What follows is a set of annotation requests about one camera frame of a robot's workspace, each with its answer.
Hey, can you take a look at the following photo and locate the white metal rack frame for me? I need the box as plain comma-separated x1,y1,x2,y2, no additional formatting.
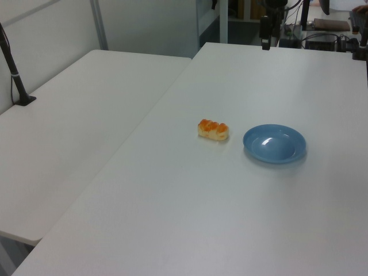
196,0,230,50

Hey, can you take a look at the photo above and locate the black clamp camera stand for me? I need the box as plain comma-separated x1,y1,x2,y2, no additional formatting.
351,17,368,62

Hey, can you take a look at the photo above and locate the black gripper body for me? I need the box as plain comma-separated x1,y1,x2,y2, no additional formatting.
259,16,271,41

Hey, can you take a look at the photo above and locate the orange glazed bread roll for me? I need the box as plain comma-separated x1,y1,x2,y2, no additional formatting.
197,118,231,141

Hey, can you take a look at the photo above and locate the black electronics box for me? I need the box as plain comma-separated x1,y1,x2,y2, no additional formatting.
304,33,338,51

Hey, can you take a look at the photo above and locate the black slanted camera stand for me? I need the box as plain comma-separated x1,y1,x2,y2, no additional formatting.
0,22,37,108

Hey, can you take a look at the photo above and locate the white side table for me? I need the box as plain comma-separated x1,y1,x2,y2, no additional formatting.
0,49,193,247

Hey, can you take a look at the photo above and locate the grey partition frame post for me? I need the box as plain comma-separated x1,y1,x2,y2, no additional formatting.
89,0,109,51

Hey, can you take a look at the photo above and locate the black monitor stand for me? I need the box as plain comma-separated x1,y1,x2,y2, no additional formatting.
300,0,312,32

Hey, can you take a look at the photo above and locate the blue round plate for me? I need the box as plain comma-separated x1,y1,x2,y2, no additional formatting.
242,124,307,164

